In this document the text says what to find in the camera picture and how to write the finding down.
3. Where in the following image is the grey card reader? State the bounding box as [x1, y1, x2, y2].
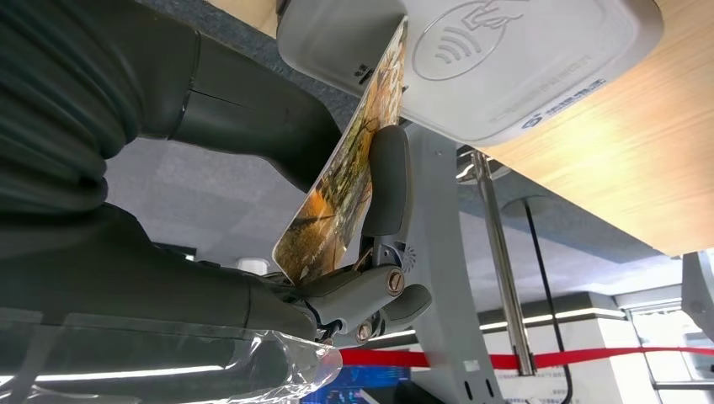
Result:
[275, 0, 665, 149]

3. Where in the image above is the grey slanted kiosk stand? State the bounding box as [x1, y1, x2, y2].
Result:
[404, 123, 506, 404]

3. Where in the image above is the red barrier belt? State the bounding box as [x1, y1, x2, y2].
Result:
[338, 345, 714, 372]

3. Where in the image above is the chrome stanchion post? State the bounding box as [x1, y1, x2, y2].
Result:
[456, 147, 538, 377]

